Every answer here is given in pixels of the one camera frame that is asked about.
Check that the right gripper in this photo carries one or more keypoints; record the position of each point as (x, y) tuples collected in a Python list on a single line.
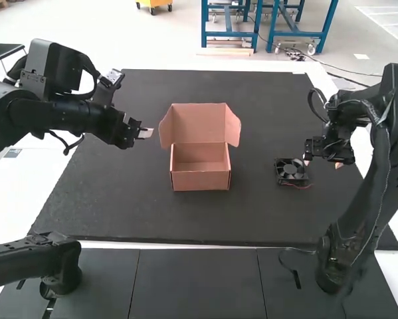
[(335, 151)]

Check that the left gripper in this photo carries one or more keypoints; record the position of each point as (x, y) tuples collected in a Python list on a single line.
[(122, 131)]

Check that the black square fan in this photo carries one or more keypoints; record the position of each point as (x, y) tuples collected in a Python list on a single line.
[(291, 169)]

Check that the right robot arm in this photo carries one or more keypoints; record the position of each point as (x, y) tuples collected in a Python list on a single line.
[(378, 172)]

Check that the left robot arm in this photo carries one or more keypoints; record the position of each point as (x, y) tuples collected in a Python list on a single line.
[(29, 109)]

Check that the cardboard box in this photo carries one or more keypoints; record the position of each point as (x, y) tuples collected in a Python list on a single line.
[(200, 176)]

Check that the black mat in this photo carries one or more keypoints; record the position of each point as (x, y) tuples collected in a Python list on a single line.
[(119, 199)]

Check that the wooden plank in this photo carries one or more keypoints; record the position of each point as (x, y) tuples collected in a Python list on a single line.
[(223, 53)]

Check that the blue workbench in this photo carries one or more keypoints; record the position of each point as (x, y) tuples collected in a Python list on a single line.
[(228, 34), (295, 33)]

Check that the yellow cart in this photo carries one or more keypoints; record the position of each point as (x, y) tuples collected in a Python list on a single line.
[(153, 2)]

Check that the dark base panel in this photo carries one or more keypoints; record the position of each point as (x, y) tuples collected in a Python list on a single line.
[(285, 299), (198, 282), (102, 282)]

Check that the black chair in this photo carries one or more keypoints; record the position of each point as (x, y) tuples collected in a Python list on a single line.
[(2, 50)]

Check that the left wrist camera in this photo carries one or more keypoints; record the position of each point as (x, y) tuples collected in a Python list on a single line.
[(114, 79)]

